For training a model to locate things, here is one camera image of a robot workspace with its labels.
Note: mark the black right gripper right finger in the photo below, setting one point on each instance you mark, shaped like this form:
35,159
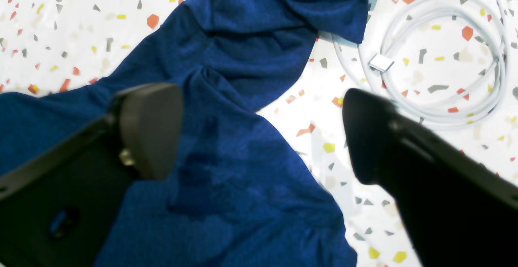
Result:
456,212

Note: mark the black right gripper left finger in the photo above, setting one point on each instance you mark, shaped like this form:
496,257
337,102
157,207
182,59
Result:
57,209

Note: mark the dark blue t-shirt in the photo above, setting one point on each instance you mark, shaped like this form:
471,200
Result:
243,197

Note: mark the terrazzo patterned table cloth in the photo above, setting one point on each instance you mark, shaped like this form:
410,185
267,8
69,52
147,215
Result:
444,62

